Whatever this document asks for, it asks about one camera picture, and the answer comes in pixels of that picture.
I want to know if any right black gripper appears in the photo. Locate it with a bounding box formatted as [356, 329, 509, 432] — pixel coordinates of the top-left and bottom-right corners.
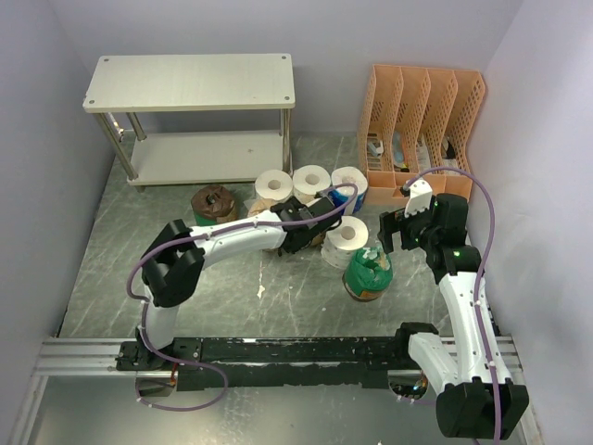
[377, 196, 439, 253]

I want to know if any green torn-wrapped paper roll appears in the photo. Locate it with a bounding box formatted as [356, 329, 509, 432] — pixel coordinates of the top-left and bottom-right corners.
[342, 247, 393, 302]

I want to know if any kraft-wrapped paper roll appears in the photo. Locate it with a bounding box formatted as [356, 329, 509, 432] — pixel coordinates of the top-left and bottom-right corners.
[247, 198, 276, 221]
[309, 233, 325, 248]

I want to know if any brown-green paper roll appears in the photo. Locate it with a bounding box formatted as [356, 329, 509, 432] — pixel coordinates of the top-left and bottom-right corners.
[191, 184, 237, 226]

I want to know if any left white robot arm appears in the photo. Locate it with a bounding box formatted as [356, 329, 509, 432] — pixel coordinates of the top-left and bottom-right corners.
[132, 197, 341, 370]

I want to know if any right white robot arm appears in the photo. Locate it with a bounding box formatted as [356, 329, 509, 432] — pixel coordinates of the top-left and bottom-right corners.
[378, 194, 529, 440]

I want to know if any white two-tier shelf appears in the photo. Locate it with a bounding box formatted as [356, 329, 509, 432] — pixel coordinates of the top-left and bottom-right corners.
[83, 53, 296, 189]

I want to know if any white paper roll front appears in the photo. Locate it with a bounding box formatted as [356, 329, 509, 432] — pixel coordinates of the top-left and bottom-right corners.
[321, 215, 369, 270]

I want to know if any white paper roll left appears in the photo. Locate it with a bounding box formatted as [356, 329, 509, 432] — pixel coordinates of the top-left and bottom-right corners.
[254, 170, 294, 203]

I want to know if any white paper roll middle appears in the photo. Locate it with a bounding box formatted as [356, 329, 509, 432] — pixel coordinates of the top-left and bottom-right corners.
[292, 165, 332, 204]

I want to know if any blue-wrapped white paper roll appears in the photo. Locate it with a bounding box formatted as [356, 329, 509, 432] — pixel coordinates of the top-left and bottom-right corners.
[330, 166, 368, 216]

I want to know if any orange file organizer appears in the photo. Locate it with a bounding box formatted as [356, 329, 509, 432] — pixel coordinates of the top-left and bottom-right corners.
[357, 64, 486, 208]

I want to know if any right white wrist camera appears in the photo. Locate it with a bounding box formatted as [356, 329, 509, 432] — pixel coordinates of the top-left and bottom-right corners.
[402, 179, 433, 218]

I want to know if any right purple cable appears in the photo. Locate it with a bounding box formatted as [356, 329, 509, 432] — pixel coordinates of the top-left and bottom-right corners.
[397, 167, 502, 445]

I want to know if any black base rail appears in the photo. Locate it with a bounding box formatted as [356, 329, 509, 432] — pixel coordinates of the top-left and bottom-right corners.
[114, 336, 418, 393]

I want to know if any aluminium frame rail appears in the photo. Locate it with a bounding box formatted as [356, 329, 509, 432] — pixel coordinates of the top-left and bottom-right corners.
[34, 337, 140, 376]

